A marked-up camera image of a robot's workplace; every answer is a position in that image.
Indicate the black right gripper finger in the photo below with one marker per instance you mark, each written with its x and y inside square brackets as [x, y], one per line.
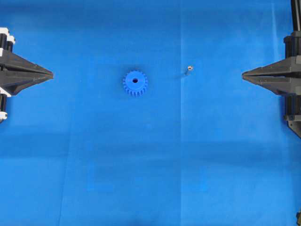
[282, 86]
[284, 67]

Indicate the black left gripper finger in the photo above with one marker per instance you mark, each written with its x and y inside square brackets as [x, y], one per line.
[13, 82]
[14, 62]

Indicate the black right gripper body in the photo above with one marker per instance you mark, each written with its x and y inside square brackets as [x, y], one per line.
[293, 101]

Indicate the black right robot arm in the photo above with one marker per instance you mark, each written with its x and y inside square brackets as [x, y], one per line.
[296, 18]

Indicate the small blue plastic gear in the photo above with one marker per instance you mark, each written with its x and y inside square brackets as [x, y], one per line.
[135, 83]

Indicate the blue table mat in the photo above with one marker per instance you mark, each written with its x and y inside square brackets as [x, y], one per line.
[208, 149]

